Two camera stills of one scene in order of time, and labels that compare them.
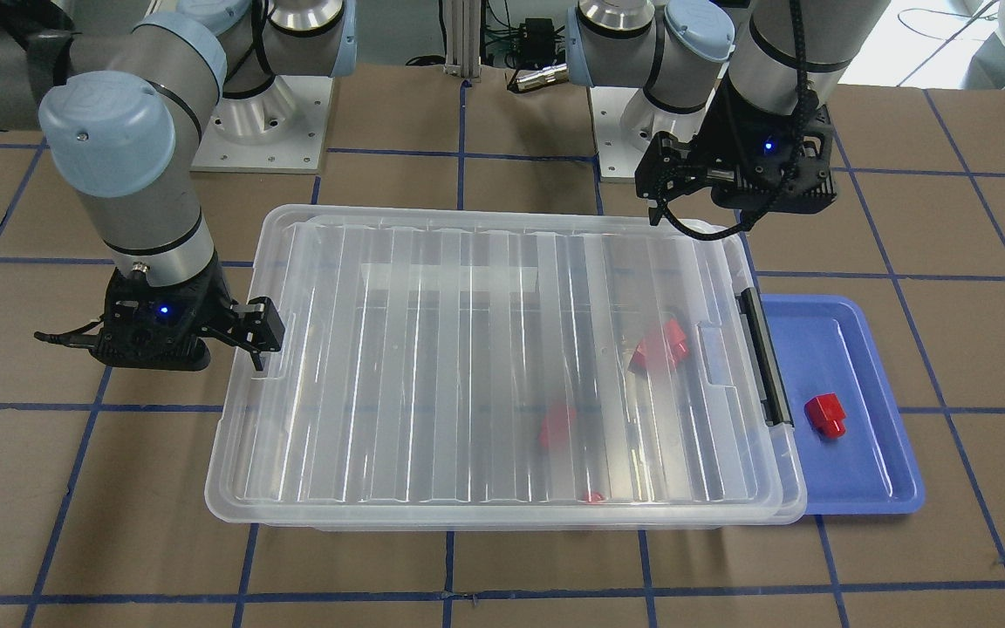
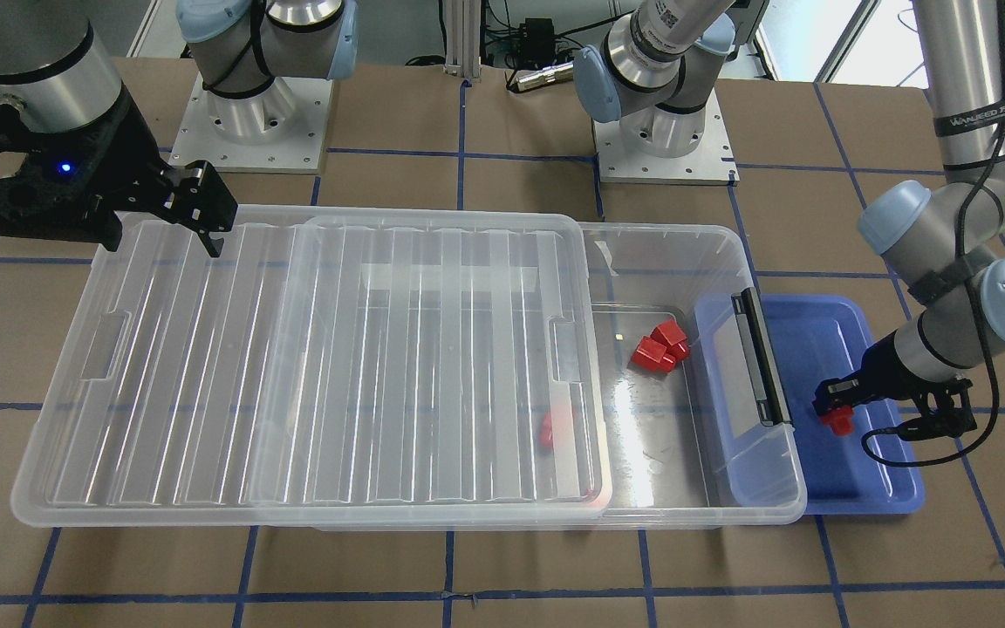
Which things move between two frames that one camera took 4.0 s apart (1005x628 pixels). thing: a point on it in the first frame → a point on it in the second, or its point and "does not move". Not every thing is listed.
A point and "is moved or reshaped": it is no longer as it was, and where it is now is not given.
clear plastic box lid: [471, 365] is moved or reshaped
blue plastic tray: [825, 349] does not move
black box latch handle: [766, 358] does not move
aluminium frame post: [462, 37] does not move
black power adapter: [537, 42] does not move
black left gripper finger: [659, 174] → [837, 390]
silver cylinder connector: [557, 74] does not move
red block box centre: [554, 431] does not move
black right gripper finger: [262, 328] → [195, 196]
